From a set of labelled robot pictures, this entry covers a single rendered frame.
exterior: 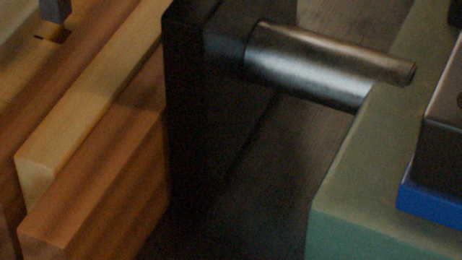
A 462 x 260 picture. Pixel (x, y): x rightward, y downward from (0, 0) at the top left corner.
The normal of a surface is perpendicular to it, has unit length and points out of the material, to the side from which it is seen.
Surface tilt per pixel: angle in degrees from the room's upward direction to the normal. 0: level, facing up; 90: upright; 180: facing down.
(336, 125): 0
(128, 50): 0
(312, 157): 0
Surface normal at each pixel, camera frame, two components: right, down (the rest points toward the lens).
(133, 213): 0.91, 0.31
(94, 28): 0.00, -0.69
